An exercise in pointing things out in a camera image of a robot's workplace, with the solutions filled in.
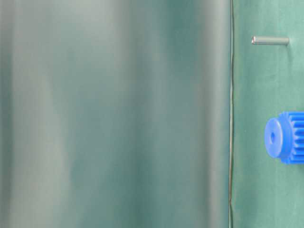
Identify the silver metal shaft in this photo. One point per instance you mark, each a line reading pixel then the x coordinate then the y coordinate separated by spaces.
pixel 266 40

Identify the blue plastic small gear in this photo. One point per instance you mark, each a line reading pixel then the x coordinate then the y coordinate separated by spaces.
pixel 284 137

